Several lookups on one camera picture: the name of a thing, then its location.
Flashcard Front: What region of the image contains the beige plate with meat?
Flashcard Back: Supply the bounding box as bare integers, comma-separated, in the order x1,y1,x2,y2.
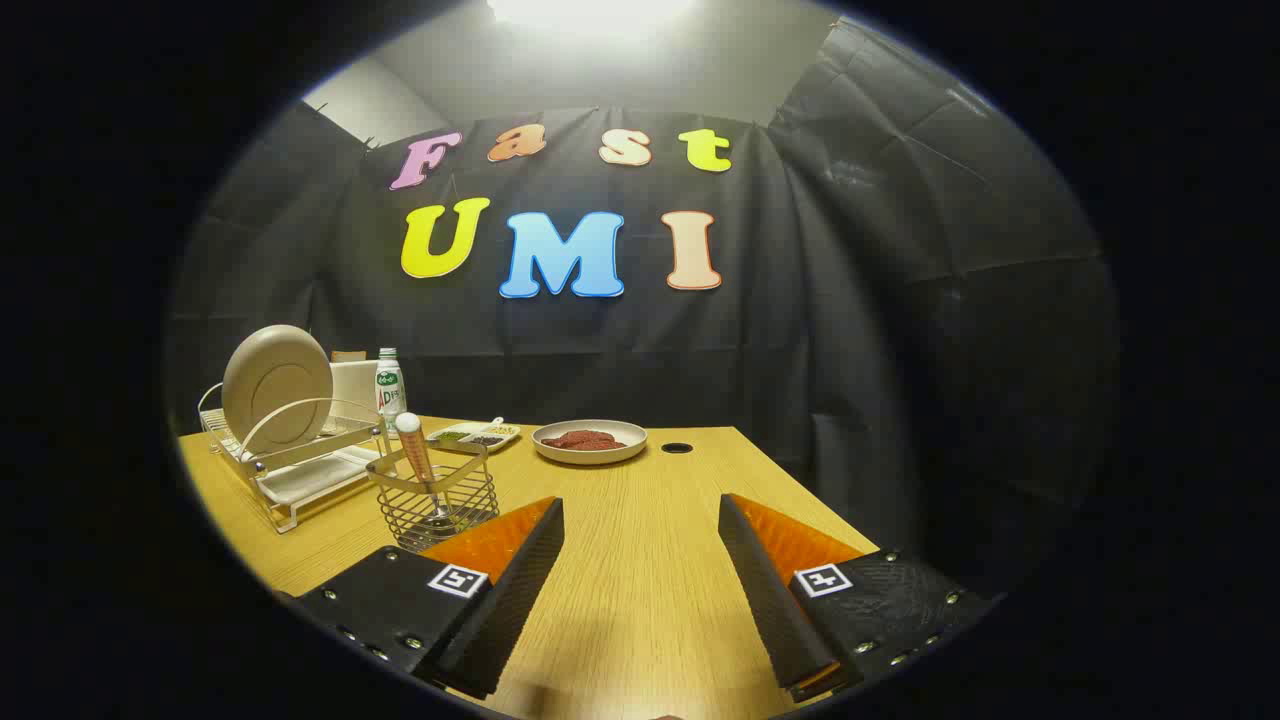
532,419,649,465

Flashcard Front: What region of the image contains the spoon with checked handle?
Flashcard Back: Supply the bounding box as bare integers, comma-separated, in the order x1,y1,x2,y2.
394,411,456,526

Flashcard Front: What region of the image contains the beige round plate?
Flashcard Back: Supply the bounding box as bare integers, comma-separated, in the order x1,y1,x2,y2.
222,325,334,456

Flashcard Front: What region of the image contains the white toaster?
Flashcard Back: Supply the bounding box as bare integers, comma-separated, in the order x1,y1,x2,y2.
330,358,381,417

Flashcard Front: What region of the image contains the metal wire basket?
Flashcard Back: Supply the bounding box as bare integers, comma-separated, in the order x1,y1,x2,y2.
366,440,501,554

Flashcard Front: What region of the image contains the white divided dish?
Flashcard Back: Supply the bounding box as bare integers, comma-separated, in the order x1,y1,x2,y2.
427,418,522,453

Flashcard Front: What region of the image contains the white wire dish rack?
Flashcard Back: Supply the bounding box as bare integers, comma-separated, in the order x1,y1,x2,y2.
198,383,393,534

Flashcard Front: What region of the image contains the black backdrop cloth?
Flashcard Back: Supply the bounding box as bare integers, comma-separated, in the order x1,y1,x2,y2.
165,20,1121,601

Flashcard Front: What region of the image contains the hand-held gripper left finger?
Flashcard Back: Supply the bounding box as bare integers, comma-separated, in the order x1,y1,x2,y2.
290,497,566,701

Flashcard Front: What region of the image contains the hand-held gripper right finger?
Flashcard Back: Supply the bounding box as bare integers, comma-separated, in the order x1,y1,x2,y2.
718,493,1001,704

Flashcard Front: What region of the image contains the white bottle with green cap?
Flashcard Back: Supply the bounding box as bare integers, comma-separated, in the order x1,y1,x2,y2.
375,348,408,433

